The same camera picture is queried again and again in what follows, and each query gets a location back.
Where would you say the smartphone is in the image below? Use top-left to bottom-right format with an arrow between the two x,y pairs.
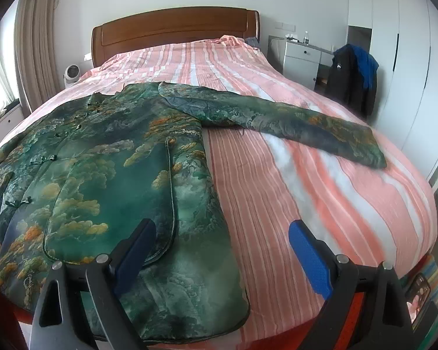
405,273 -> 431,310

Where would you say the dark hanging jacket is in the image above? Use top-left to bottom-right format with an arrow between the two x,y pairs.
325,44 -> 378,119

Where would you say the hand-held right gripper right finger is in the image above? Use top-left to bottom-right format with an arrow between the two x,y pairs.
288,220 -> 415,350

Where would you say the pink striped bed sheet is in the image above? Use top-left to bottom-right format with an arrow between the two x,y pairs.
0,34 -> 438,350

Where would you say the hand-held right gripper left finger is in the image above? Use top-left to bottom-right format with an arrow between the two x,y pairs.
28,218 -> 157,350

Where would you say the white window seat cabinet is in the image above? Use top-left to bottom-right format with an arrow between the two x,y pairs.
0,106 -> 26,150

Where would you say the small white fan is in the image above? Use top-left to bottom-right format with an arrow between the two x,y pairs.
63,65 -> 81,88

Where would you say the blue garment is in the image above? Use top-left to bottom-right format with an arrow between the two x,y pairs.
350,45 -> 379,90

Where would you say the white nightstand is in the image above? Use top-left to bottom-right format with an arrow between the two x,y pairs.
282,40 -> 334,92

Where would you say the beige curtain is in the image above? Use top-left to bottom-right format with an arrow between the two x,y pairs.
14,0 -> 64,113

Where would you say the wooden headboard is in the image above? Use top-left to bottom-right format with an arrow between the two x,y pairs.
91,6 -> 260,70

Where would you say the white wardrobe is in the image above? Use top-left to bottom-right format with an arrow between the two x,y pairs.
347,0 -> 438,179

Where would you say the green printed padded jacket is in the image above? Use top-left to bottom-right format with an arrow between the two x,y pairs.
0,80 -> 387,340

